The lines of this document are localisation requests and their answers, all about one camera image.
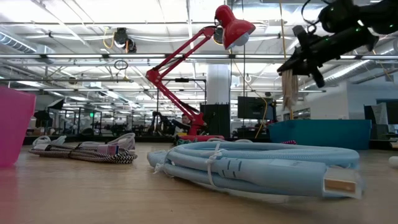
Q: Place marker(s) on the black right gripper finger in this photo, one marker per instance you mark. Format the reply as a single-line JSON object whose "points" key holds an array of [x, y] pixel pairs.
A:
{"points": [[298, 59], [298, 70]]}

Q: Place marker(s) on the beige cloth strip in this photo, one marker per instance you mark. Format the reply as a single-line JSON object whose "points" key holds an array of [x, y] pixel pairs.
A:
{"points": [[289, 90]]}

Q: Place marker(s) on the background black robot arm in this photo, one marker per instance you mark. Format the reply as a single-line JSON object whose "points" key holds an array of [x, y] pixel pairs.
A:
{"points": [[161, 124]]}

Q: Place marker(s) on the black background monitor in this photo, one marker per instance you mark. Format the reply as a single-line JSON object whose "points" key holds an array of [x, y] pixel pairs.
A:
{"points": [[255, 107]]}

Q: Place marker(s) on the blue plastic bin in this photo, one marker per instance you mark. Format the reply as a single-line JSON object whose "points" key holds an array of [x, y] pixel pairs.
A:
{"points": [[320, 133]]}

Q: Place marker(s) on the red articulated desk lamp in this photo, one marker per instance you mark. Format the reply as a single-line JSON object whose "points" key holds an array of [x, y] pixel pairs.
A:
{"points": [[234, 28]]}

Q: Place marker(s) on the white building column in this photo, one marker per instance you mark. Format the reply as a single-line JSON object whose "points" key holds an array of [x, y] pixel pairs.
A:
{"points": [[217, 84]]}

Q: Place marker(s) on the dark background display panel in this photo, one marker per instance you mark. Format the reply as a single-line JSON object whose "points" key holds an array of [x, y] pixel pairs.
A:
{"points": [[392, 112]]}

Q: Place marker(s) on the black background cabinet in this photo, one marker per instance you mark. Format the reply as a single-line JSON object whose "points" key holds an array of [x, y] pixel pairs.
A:
{"points": [[217, 121]]}

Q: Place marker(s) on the person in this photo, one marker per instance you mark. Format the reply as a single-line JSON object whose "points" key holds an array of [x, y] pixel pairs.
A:
{"points": [[186, 119]]}

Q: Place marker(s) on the pink plastic bin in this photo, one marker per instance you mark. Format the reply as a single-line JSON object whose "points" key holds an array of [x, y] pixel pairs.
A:
{"points": [[15, 124]]}

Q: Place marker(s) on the black metal rack frame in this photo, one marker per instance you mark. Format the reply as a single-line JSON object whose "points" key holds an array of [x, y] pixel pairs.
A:
{"points": [[182, 80]]}

